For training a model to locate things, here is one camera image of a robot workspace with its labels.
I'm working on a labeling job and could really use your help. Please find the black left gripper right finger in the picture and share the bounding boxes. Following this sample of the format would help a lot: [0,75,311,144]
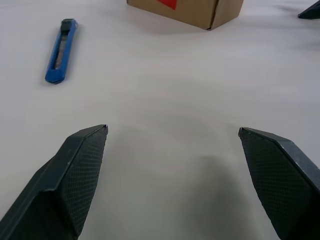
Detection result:
[238,126,320,240]

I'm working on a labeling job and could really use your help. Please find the brown cardboard box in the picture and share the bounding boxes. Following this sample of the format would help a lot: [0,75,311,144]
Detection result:
[126,0,245,31]

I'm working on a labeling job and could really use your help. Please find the blue utility knife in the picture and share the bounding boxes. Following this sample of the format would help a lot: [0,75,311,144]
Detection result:
[44,18,80,85]

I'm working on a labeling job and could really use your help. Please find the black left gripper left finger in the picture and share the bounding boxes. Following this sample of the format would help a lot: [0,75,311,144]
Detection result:
[0,124,109,240]

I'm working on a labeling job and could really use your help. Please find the red tape seal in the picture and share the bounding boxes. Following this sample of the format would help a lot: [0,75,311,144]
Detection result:
[156,0,178,11]

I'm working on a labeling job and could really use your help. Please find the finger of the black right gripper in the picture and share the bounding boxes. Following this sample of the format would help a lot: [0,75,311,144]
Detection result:
[297,0,320,20]

